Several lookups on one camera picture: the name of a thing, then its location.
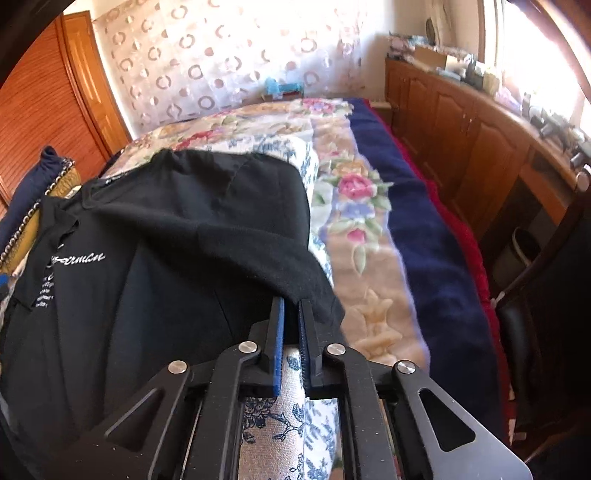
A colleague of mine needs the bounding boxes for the long wooden cabinet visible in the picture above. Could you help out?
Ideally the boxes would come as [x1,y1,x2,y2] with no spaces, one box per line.
[383,58,591,259]

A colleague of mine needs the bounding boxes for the dark chair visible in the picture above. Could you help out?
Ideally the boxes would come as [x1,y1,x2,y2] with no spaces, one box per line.
[494,171,591,480]

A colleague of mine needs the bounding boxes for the blue plastic toy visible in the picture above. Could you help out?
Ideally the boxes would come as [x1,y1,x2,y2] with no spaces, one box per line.
[261,78,305,100]

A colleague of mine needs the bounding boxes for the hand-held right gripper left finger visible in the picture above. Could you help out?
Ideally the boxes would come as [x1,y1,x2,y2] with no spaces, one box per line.
[46,296,284,480]

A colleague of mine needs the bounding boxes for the black printed t-shirt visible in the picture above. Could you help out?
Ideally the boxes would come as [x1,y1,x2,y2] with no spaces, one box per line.
[0,148,346,467]

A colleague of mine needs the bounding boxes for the yellow cushion with silver trim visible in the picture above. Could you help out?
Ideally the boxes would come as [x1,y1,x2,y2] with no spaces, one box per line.
[0,159,84,278]

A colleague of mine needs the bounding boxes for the bright window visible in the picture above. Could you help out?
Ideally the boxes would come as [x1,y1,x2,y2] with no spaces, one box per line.
[480,0,591,116]

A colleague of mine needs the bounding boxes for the pink floral blanket navy border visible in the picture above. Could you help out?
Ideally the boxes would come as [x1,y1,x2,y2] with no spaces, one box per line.
[104,97,504,444]

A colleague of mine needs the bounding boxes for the assorted clutter on cabinet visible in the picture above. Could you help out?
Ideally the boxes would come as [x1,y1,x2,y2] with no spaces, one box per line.
[385,16,591,171]

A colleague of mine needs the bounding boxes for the sheer curtain with ring pattern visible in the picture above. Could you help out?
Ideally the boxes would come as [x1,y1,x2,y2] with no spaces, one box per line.
[92,0,393,139]

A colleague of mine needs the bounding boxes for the navy blue folded cloth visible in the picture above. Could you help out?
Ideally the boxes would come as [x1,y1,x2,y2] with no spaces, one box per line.
[0,145,77,241]

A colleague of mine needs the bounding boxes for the grey waste bin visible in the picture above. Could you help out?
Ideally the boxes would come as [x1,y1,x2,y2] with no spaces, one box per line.
[494,226,541,278]

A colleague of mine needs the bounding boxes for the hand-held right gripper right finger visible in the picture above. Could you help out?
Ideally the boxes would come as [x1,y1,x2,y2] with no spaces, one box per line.
[298,299,534,480]

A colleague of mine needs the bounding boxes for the white blue floral bed sheet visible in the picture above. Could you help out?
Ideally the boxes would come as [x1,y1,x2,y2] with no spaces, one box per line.
[222,136,342,480]

